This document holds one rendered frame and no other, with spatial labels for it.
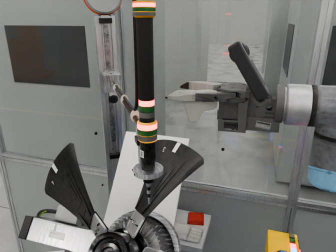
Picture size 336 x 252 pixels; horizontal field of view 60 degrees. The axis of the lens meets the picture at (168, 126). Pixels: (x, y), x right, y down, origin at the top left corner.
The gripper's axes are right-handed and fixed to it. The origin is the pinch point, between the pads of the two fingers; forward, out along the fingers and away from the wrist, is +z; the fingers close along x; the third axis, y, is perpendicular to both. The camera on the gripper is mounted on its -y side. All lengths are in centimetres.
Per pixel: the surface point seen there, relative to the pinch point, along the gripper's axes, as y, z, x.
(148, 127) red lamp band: 8.3, 6.1, -2.4
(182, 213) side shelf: 79, 17, 63
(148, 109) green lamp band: 4.5, 6.1, -1.8
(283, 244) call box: 59, -27, 31
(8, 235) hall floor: 161, 184, 98
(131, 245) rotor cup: 41.4, 12.7, -1.8
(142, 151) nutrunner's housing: 14.1, 7.9, -2.1
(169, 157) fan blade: 24.6, 7.9, 16.8
